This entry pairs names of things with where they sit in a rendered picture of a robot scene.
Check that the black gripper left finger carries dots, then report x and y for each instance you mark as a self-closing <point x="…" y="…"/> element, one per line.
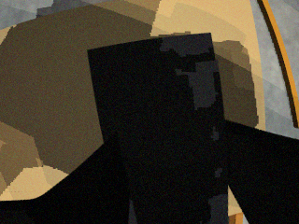
<point x="96" y="192"/>

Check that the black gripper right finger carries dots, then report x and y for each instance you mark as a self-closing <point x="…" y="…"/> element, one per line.
<point x="263" y="174"/>

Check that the tan wooden floor panel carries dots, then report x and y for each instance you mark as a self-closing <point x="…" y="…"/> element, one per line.
<point x="48" y="117"/>

